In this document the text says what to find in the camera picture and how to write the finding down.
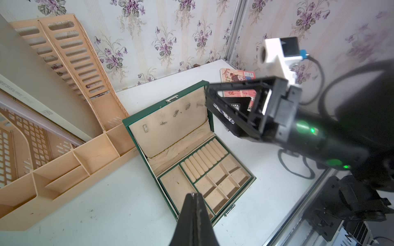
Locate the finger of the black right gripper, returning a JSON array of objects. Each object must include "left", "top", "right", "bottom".
[
  {"left": 206, "top": 95, "right": 262, "bottom": 138},
  {"left": 205, "top": 76, "right": 274, "bottom": 101}
]

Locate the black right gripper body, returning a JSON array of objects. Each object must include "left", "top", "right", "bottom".
[{"left": 260, "top": 76, "right": 302, "bottom": 143}]

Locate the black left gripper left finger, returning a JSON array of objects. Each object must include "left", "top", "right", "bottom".
[{"left": 169, "top": 193, "right": 196, "bottom": 246}]

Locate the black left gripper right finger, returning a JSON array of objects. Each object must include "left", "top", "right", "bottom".
[{"left": 195, "top": 193, "right": 219, "bottom": 246}]

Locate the green jewelry box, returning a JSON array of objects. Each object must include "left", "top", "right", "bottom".
[{"left": 123, "top": 81, "right": 255, "bottom": 224}]

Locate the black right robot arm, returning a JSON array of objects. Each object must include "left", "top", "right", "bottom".
[{"left": 205, "top": 59, "right": 394, "bottom": 192}]

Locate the small blue white box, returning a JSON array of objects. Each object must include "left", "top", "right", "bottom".
[{"left": 212, "top": 103, "right": 241, "bottom": 127}]

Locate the pink cartoon spiral notebook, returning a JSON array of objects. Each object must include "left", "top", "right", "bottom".
[{"left": 220, "top": 68, "right": 256, "bottom": 111}]

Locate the peach plastic file organizer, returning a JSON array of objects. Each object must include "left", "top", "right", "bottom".
[{"left": 1, "top": 14, "right": 136, "bottom": 231}]

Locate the beige folder in organizer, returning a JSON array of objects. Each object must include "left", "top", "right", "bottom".
[{"left": 1, "top": 17, "right": 103, "bottom": 141}]

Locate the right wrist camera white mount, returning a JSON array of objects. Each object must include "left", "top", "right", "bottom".
[{"left": 257, "top": 36, "right": 308, "bottom": 86}]

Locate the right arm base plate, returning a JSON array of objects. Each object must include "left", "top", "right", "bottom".
[{"left": 303, "top": 175, "right": 394, "bottom": 242}]

